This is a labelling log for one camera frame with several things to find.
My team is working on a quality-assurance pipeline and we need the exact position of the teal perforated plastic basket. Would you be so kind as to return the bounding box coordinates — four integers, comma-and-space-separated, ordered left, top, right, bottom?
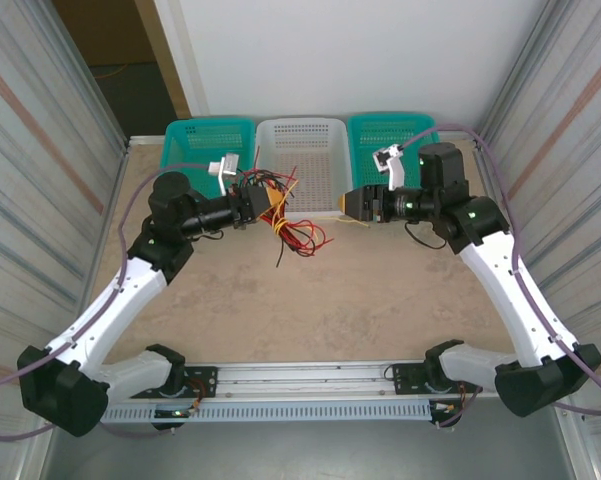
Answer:
347, 113, 440, 194
160, 117, 257, 201

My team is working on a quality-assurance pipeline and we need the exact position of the white perforated plastic basket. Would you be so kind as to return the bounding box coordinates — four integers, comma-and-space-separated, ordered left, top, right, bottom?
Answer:
253, 117, 352, 220

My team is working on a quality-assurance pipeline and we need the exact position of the left thin black camera cable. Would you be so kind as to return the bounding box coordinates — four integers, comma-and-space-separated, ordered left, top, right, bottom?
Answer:
187, 227, 226, 245

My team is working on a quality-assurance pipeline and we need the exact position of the thin black camera cable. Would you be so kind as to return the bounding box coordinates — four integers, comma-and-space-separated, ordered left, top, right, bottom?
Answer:
403, 221, 451, 250
187, 227, 226, 245

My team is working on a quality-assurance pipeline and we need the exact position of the right thin black camera cable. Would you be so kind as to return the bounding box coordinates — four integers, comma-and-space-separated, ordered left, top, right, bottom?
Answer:
403, 221, 451, 250

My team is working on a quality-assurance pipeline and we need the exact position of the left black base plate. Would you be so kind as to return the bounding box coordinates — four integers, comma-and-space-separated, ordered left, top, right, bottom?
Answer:
182, 366, 219, 399

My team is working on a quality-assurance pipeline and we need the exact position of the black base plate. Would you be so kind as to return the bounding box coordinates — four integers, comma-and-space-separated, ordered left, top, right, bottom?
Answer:
182, 366, 219, 399
387, 363, 434, 399

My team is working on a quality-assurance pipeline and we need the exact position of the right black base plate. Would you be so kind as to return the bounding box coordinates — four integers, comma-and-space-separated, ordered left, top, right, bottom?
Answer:
387, 363, 434, 399

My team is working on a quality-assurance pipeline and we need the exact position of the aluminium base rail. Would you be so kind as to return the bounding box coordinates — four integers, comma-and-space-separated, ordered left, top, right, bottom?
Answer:
104, 360, 501, 401

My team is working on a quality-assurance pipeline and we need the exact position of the wooden door frame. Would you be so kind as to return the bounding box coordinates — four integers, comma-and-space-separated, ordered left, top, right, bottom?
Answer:
133, 0, 192, 121

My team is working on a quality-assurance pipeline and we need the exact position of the orange cord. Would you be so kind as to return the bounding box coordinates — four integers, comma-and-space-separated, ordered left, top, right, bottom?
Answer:
92, 64, 127, 81

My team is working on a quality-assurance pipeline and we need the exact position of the white slotted cable duct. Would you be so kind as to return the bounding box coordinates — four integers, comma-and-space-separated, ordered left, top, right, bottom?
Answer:
102, 399, 435, 424

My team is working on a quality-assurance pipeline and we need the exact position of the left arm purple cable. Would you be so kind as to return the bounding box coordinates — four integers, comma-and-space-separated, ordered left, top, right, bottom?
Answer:
0, 162, 216, 441

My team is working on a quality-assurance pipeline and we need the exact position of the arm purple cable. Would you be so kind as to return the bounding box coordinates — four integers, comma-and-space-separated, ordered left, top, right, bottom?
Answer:
402, 123, 601, 416
0, 162, 216, 441

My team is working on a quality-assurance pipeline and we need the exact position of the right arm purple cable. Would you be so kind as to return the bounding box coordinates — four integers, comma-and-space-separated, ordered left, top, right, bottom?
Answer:
402, 123, 601, 416

